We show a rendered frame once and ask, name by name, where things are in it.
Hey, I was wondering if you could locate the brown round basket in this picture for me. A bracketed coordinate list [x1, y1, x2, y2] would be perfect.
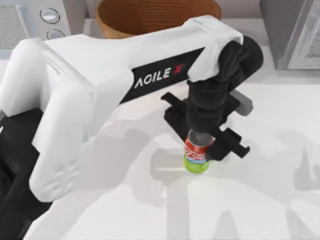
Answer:
[96, 0, 222, 40]

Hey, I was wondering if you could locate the small round microwave knob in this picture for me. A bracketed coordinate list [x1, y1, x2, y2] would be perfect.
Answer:
[45, 28, 66, 41]

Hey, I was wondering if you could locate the green bottle with red label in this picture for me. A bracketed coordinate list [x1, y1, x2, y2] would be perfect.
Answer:
[183, 128, 216, 175]

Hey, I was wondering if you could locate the large round microwave knob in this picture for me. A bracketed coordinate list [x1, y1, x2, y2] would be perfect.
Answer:
[39, 7, 61, 25]

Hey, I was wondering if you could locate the pale microwave oven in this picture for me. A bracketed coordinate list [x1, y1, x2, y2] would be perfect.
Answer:
[0, 0, 88, 49]

